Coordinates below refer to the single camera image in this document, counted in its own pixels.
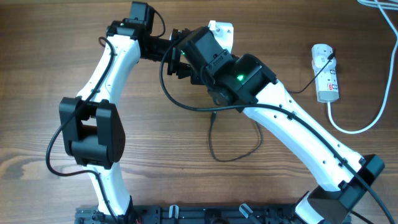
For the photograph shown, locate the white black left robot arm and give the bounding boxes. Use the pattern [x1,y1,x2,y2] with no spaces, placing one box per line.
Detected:
[58,1,194,223]

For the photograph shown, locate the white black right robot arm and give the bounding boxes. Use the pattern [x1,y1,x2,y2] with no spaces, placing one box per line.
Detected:
[177,27,385,223]

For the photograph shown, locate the white power strip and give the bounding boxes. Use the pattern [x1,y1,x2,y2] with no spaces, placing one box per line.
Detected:
[312,44,339,103]

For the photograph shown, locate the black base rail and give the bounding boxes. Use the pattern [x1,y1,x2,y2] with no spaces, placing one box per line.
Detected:
[74,203,299,224]

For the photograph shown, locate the white power strip cord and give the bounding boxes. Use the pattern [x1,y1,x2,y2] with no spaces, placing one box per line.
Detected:
[326,0,398,135]

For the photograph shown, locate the white cables top right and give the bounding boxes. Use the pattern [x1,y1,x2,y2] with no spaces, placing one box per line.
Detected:
[356,0,398,11]

